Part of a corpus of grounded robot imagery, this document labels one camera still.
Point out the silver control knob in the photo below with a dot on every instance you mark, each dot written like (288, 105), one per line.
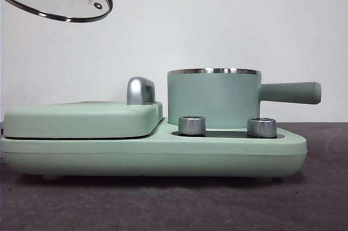
(191, 126)
(261, 127)

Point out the pale green griddle cover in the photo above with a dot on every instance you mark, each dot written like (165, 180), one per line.
(81, 119)

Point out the pale green breakfast machine base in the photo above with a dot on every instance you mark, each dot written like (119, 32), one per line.
(163, 160)

